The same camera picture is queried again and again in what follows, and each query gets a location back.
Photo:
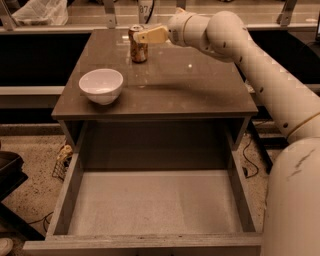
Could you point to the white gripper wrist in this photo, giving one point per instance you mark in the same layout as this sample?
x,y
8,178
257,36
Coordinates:
x,y
176,28

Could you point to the orange soda can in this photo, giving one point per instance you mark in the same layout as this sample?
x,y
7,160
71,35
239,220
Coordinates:
x,y
138,51

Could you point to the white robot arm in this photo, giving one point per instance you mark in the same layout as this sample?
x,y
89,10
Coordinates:
x,y
292,215

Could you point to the grey cabinet with glossy top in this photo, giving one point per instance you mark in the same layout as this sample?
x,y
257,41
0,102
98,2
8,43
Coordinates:
x,y
179,110

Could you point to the open grey top drawer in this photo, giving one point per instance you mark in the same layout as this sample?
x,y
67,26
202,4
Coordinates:
x,y
153,189

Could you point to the white ceramic bowl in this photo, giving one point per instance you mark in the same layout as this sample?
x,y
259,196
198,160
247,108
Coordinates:
x,y
101,86

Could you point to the white plastic bag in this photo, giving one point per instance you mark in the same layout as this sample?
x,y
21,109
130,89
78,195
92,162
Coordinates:
x,y
42,12

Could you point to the dark chair at left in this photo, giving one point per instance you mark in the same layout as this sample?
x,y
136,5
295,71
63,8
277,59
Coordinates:
x,y
11,177

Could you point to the white shoe bottom left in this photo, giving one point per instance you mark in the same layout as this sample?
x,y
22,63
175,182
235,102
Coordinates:
x,y
6,245

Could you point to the small wire basket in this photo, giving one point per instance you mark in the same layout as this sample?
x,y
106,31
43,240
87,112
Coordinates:
x,y
62,162

